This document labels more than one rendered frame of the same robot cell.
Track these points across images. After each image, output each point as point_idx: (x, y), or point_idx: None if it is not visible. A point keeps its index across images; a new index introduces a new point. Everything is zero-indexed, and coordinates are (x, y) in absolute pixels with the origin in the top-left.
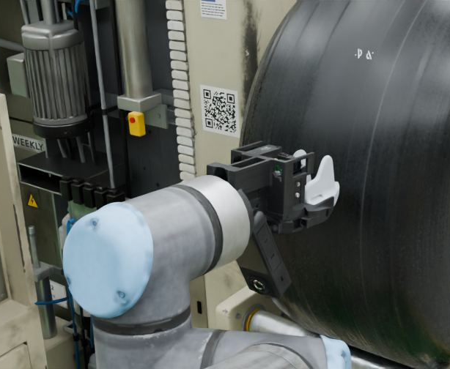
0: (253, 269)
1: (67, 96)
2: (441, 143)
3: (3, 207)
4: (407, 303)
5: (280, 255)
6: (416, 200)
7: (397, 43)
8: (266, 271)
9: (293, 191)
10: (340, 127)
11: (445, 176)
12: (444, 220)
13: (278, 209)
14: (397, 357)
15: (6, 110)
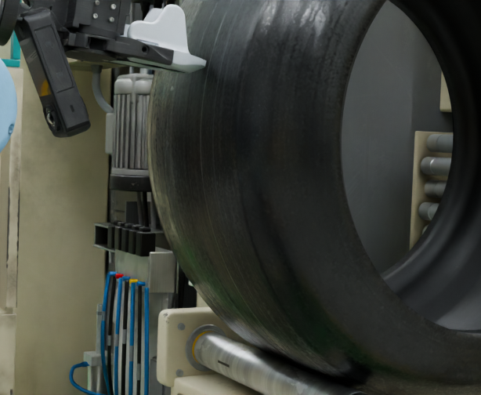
0: (45, 94)
1: (142, 146)
2: (309, 4)
3: (3, 193)
4: (258, 212)
5: (72, 78)
6: (270, 68)
7: None
8: (49, 89)
9: (106, 12)
10: (222, 4)
11: (309, 43)
12: (305, 100)
13: (71, 16)
14: (275, 324)
15: (21, 85)
